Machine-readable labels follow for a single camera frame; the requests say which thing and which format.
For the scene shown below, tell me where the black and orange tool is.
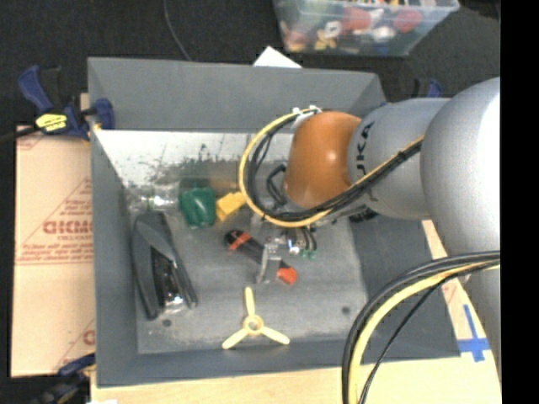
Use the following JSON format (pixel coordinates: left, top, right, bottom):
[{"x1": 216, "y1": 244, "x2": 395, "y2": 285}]
[{"x1": 223, "y1": 229, "x2": 298, "y2": 286}]

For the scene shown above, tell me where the yellow block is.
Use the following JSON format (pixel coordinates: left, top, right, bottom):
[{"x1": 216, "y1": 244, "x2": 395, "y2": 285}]
[{"x1": 215, "y1": 191, "x2": 248, "y2": 222}]

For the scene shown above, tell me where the green toy pepper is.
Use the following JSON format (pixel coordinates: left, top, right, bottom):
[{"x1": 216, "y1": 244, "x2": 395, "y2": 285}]
[{"x1": 178, "y1": 185, "x2": 218, "y2": 229}]

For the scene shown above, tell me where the black stapler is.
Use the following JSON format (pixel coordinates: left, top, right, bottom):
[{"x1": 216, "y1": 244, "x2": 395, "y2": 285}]
[{"x1": 131, "y1": 211, "x2": 199, "y2": 322}]

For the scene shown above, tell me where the clear plastic bottle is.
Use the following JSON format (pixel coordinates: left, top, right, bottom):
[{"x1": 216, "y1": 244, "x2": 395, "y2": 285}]
[{"x1": 125, "y1": 178, "x2": 183, "y2": 215}]

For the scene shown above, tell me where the grey metal bin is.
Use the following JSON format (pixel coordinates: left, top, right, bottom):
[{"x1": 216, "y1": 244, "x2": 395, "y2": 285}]
[{"x1": 87, "y1": 56, "x2": 461, "y2": 386}]

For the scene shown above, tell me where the brown cardboard board, red print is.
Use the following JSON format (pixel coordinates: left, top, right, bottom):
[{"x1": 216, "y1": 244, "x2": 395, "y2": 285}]
[{"x1": 10, "y1": 126, "x2": 97, "y2": 378}]

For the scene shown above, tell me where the pale yellow propeller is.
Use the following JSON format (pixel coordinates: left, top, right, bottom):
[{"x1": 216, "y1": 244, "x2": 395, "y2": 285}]
[{"x1": 221, "y1": 286, "x2": 291, "y2": 351}]

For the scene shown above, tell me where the black cylinder on white bracket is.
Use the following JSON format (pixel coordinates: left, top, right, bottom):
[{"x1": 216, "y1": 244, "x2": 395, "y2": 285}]
[{"x1": 349, "y1": 208, "x2": 380, "y2": 225}]

